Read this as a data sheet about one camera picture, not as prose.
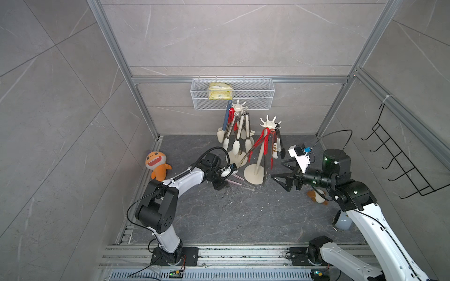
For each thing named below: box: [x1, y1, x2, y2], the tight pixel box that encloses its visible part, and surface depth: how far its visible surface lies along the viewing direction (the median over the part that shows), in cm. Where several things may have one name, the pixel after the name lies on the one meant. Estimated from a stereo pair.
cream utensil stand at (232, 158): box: [226, 99, 250, 168], surface depth 79 cm
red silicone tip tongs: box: [248, 127, 276, 170], surface depth 71 cm
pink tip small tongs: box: [224, 173, 257, 190], surface depth 97 cm
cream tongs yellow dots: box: [271, 131, 282, 160], surface depth 77 cm
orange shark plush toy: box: [145, 151, 173, 182], surface depth 100 cm
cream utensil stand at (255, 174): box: [243, 114, 282, 185], surface depth 78 cm
